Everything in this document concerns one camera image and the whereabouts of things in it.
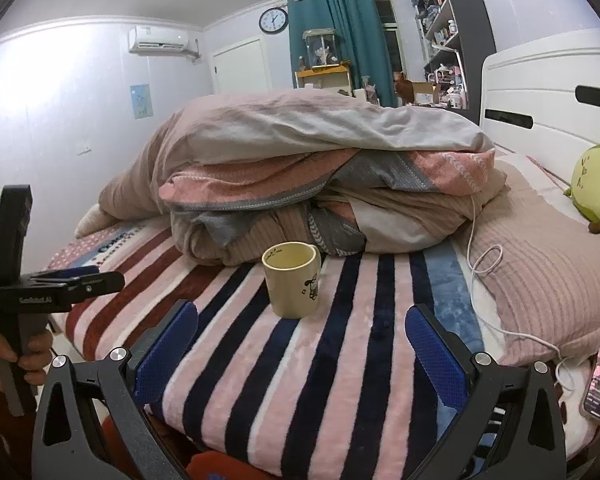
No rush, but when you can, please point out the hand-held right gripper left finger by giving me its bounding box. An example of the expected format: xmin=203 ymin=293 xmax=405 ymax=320
xmin=31 ymin=299 xmax=199 ymax=480

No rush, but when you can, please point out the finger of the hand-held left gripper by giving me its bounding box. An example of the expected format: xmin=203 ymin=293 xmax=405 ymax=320
xmin=22 ymin=266 xmax=126 ymax=310

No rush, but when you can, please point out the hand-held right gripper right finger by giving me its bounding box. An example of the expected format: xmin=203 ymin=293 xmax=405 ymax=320
xmin=405 ymin=303 xmax=567 ymax=480

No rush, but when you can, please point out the cream cartoon print cup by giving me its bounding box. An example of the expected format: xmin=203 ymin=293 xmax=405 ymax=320
xmin=261 ymin=241 xmax=322 ymax=319

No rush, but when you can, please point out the person's left hand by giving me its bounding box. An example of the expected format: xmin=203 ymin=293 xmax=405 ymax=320
xmin=0 ymin=329 xmax=54 ymax=393

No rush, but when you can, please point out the pink ribbed pillow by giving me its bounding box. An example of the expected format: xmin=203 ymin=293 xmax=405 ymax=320
xmin=452 ymin=152 xmax=600 ymax=367

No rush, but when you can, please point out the striped pink navy blanket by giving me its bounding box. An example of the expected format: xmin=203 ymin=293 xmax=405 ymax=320
xmin=47 ymin=222 xmax=506 ymax=466

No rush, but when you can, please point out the folded pink grey quilt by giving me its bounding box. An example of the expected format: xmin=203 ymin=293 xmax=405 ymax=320
xmin=75 ymin=87 xmax=511 ymax=267

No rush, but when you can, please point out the green avocado plush toy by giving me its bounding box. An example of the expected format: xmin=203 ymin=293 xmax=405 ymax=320
xmin=562 ymin=132 xmax=600 ymax=247

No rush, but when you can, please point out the cardboard box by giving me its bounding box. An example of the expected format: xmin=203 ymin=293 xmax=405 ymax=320
xmin=411 ymin=81 xmax=442 ymax=107

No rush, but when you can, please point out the brown plush toy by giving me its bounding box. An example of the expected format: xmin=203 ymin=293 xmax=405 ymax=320
xmin=393 ymin=72 xmax=416 ymax=107

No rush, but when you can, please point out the white door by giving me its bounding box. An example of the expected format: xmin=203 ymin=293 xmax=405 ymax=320
xmin=211 ymin=36 xmax=274 ymax=96

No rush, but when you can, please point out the white bed headboard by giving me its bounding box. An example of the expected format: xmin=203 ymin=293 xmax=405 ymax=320
xmin=479 ymin=30 xmax=600 ymax=188

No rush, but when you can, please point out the yellow white cabinet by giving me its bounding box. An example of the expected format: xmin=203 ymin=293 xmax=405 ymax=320
xmin=294 ymin=66 xmax=355 ymax=98

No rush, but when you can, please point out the dark tall shelf unit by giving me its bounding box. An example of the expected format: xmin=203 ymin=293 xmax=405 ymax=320
xmin=410 ymin=0 xmax=496 ymax=128

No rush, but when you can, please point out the teal curtain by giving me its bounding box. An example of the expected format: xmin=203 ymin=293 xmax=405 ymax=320
xmin=286 ymin=0 xmax=396 ymax=98

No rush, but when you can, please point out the glass display case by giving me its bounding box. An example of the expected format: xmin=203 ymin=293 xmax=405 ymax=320
xmin=302 ymin=28 xmax=342 ymax=69

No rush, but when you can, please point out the white charging cable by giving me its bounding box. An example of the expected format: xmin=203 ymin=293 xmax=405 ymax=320
xmin=467 ymin=195 xmax=578 ymax=396

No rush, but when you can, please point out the wall poster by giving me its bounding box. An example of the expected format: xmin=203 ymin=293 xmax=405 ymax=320
xmin=129 ymin=83 xmax=153 ymax=120

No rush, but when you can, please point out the white wall air conditioner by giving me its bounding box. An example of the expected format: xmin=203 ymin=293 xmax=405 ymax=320
xmin=127 ymin=25 xmax=201 ymax=61

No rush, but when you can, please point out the round wall clock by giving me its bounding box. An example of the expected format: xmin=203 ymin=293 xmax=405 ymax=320
xmin=258 ymin=7 xmax=289 ymax=35

